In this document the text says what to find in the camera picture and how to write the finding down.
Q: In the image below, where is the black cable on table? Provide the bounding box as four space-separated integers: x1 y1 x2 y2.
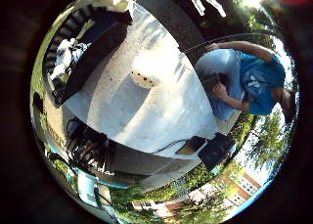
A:
153 138 194 154

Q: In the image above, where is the black case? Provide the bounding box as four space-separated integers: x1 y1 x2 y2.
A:
198 131 236 171

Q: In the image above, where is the person in blue shirt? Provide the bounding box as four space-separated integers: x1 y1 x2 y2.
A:
195 40 297 124

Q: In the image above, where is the tan cookie plush toy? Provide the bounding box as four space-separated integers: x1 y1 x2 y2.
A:
130 51 170 90

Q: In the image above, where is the black slatted basket container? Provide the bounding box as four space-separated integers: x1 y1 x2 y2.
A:
42 2 133 106

